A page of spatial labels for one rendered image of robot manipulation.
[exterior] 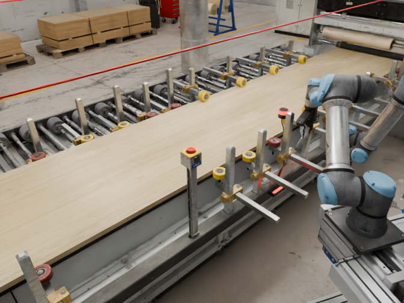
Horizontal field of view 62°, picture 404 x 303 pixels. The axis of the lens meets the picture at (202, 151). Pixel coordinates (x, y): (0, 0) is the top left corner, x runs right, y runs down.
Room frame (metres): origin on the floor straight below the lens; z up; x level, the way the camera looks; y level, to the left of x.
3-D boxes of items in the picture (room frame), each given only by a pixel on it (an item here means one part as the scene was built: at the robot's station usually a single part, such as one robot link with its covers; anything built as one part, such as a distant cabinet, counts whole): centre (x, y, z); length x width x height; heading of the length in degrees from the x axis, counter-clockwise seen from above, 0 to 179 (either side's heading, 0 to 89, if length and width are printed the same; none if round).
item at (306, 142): (1.92, -0.70, 0.88); 0.03 x 0.03 x 0.48; 42
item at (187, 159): (1.24, 0.05, 1.18); 0.07 x 0.07 x 0.08; 42
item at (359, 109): (2.24, -1.14, 0.95); 0.50 x 0.04 x 0.04; 42
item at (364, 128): (2.07, -0.95, 0.95); 0.50 x 0.04 x 0.04; 42
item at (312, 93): (1.64, -0.63, 1.30); 0.11 x 0.11 x 0.08; 82
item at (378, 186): (0.97, -0.65, 1.21); 0.13 x 0.12 x 0.14; 82
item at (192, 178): (1.24, 0.05, 0.93); 0.05 x 0.04 x 0.45; 132
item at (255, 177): (1.60, -0.35, 0.84); 0.13 x 0.06 x 0.05; 132
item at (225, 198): (1.43, -0.16, 0.81); 0.13 x 0.06 x 0.05; 132
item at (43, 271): (0.86, 0.64, 0.85); 0.08 x 0.08 x 0.11
